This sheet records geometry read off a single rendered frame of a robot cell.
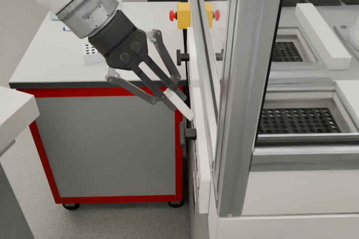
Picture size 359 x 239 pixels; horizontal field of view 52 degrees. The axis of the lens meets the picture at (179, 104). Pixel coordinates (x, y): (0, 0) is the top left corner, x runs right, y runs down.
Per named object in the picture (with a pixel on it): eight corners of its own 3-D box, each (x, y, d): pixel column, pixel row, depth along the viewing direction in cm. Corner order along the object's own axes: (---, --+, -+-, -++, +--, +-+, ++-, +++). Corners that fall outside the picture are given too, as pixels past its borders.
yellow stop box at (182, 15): (175, 29, 132) (175, 10, 127) (175, 20, 137) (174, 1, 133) (189, 29, 132) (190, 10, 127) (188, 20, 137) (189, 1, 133)
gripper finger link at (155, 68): (125, 45, 65) (131, 39, 65) (168, 87, 70) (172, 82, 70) (130, 48, 61) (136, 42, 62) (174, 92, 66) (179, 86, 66)
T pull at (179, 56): (177, 66, 102) (177, 62, 101) (176, 52, 108) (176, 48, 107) (189, 66, 102) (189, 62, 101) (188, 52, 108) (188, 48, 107)
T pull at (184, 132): (180, 149, 78) (180, 144, 77) (179, 125, 83) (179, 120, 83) (197, 148, 78) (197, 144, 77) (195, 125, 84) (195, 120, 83)
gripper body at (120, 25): (85, 43, 57) (126, 84, 61) (125, 5, 58) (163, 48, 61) (81, 38, 64) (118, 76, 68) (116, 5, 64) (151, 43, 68)
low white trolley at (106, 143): (56, 217, 168) (8, 81, 120) (81, 126, 216) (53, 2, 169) (184, 215, 169) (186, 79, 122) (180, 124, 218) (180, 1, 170)
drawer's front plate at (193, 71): (191, 113, 99) (192, 80, 92) (186, 56, 121) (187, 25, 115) (197, 113, 99) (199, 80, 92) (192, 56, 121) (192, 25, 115)
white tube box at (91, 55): (85, 64, 128) (83, 55, 126) (84, 52, 135) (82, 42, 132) (121, 60, 131) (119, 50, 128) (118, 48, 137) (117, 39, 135)
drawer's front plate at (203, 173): (199, 215, 74) (201, 179, 68) (192, 119, 97) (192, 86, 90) (208, 215, 74) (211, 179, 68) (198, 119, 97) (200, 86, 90)
